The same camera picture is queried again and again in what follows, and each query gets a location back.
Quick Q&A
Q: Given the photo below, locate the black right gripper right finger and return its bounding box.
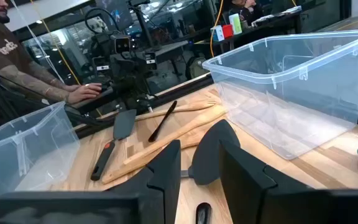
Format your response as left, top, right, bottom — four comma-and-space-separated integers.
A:
219, 139, 333, 224

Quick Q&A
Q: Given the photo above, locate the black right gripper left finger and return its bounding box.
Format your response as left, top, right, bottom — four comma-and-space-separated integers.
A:
109, 139, 182, 224

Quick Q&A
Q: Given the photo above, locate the wooden spatula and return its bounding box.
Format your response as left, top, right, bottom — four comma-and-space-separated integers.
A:
101, 132, 204, 185
122, 105, 229, 166

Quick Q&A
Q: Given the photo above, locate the slim black plastic utensil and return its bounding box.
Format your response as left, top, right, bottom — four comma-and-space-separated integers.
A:
195, 202, 213, 224
147, 100, 178, 143

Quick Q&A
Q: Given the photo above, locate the square black spatula red handle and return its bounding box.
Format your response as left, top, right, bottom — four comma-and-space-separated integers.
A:
90, 108, 137, 182

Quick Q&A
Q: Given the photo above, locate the round black spatula red handle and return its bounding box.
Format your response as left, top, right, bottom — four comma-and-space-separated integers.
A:
180, 119, 241, 187

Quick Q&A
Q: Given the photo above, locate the wooden fork spoon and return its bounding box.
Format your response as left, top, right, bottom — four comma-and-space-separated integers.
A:
134, 98, 218, 122

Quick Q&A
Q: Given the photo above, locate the person's hand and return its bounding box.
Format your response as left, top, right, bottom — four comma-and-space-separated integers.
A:
67, 82, 103, 105

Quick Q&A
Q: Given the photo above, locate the computer monitor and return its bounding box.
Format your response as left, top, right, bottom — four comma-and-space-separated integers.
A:
94, 0, 133, 32

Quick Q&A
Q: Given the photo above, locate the dark backpack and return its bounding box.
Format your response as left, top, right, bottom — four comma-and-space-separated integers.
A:
185, 57, 211, 81

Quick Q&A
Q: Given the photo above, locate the clear plastic bin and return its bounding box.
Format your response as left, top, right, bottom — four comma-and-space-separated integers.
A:
0, 101, 81, 196
202, 29, 358, 161

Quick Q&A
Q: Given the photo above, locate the white and blue box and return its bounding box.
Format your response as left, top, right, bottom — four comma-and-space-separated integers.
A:
210, 25, 225, 42

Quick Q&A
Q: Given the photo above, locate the red box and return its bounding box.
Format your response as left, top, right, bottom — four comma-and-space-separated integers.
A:
222, 24, 234, 39

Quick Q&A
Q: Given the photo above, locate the white and green box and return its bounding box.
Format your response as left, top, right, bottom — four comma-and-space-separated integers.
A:
228, 13, 244, 35

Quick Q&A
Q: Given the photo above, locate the person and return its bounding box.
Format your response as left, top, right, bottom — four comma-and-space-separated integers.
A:
227, 0, 265, 23
0, 0, 104, 138

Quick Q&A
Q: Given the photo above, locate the black desk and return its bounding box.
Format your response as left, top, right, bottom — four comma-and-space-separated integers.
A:
194, 6, 326, 50

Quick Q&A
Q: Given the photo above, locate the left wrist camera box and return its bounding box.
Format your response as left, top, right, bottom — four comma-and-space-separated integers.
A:
112, 34, 132, 54

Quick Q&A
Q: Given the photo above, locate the hanging yellow cable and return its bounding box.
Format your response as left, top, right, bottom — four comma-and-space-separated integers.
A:
29, 0, 82, 85

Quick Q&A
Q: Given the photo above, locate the white cable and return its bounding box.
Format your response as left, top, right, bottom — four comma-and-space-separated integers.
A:
9, 0, 65, 83

